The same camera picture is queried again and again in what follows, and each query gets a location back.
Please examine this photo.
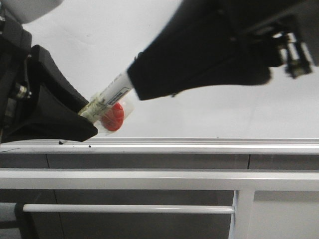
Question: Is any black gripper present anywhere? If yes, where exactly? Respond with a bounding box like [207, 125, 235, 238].
[224, 0, 319, 79]
[0, 14, 97, 143]

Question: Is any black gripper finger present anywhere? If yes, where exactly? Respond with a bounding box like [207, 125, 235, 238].
[128, 46, 271, 100]
[134, 0, 236, 75]

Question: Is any white marker with red magnet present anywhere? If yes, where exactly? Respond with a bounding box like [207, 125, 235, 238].
[78, 71, 134, 135]

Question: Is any white whiteboard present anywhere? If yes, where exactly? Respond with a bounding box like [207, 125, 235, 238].
[0, 0, 319, 153]

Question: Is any white horizontal rod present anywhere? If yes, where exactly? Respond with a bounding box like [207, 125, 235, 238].
[23, 204, 235, 214]

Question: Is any white metal stand frame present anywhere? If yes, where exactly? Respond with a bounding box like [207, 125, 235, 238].
[0, 169, 319, 239]

